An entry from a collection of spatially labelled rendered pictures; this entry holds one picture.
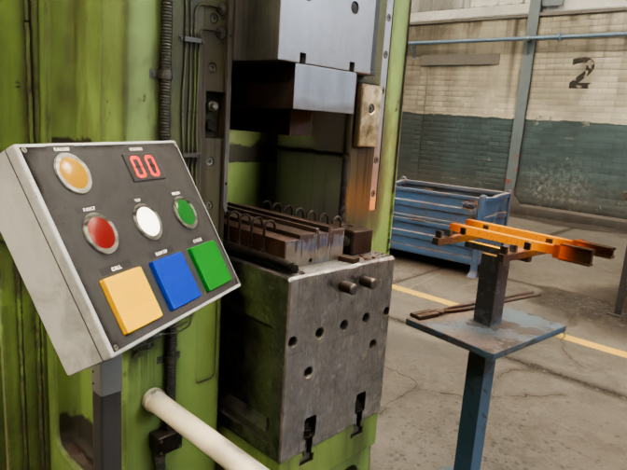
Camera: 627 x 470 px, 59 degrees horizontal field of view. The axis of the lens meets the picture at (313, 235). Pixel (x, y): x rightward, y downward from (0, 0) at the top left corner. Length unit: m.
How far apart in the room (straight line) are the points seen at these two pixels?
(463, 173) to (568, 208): 1.77
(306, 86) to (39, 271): 0.71
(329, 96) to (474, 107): 8.33
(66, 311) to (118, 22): 0.63
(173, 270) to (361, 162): 0.90
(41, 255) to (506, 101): 8.86
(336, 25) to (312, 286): 0.58
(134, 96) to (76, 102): 0.34
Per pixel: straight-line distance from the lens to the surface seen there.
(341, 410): 1.49
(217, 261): 0.94
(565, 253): 1.61
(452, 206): 5.03
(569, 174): 8.97
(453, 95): 9.77
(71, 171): 0.78
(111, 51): 1.20
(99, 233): 0.77
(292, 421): 1.36
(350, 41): 1.35
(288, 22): 1.21
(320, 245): 1.33
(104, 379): 0.96
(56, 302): 0.75
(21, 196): 0.75
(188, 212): 0.93
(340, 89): 1.32
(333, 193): 1.61
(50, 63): 1.51
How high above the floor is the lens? 1.25
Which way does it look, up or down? 12 degrees down
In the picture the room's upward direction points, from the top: 4 degrees clockwise
